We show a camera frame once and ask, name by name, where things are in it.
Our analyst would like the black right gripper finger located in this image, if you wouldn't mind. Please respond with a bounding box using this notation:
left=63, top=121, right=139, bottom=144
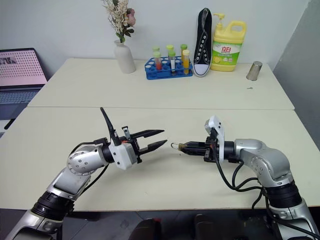
left=183, top=147, right=207, bottom=156
left=181, top=141, right=207, bottom=149

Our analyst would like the dried flower bouquet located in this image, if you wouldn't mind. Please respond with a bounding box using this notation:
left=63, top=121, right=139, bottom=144
left=101, top=0, right=137, bottom=44

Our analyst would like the yellow-capped orange liquid tube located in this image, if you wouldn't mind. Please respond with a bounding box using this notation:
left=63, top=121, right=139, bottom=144
left=182, top=49, right=191, bottom=76

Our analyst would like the open laptop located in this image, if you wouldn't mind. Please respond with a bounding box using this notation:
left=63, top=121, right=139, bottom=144
left=0, top=47, right=49, bottom=121

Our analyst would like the white ceramic vase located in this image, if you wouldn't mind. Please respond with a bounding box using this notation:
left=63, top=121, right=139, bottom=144
left=113, top=39, right=137, bottom=75

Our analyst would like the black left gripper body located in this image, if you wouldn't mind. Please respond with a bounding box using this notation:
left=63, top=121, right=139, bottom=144
left=119, top=126, right=144, bottom=165

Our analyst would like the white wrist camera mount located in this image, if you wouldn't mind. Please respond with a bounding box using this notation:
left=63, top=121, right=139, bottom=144
left=204, top=115, right=226, bottom=161
left=109, top=138, right=137, bottom=171

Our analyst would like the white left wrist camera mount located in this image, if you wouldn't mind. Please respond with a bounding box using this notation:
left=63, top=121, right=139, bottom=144
left=109, top=138, right=137, bottom=171

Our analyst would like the green-capped clear test tube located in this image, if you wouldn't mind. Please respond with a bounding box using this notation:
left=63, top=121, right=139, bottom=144
left=168, top=50, right=177, bottom=76

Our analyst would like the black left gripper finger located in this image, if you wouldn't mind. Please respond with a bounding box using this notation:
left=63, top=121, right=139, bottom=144
left=130, top=129, right=166, bottom=140
left=138, top=139, right=169, bottom=155

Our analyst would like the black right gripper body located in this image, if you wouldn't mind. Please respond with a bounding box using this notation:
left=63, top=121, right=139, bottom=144
left=203, top=135, right=219, bottom=163

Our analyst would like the black pointed spike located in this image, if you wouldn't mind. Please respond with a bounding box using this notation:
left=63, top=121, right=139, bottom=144
left=99, top=107, right=121, bottom=147

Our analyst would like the dark rounded shape red dot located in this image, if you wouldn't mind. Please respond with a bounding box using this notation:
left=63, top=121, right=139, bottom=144
left=134, top=217, right=162, bottom=240

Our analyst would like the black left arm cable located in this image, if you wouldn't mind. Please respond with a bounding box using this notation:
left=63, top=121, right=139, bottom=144
left=70, top=139, right=111, bottom=201

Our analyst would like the blue test tube rack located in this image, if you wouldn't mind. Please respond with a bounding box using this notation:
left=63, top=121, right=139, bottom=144
left=144, top=56, right=194, bottom=81

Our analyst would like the green-capped red liquid tube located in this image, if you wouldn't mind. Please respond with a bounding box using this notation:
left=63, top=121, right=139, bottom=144
left=153, top=51, right=162, bottom=72

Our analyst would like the yellow dish soap bottle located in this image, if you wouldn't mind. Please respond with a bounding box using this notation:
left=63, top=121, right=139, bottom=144
left=210, top=12, right=248, bottom=72

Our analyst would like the black canvas sneaker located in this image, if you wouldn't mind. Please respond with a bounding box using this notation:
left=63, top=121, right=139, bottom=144
left=193, top=7, right=214, bottom=78

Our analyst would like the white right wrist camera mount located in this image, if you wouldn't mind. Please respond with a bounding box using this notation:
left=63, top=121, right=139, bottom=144
left=204, top=115, right=226, bottom=161

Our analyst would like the stainless steel cup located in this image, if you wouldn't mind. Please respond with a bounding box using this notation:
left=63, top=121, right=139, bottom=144
left=245, top=60, right=264, bottom=82

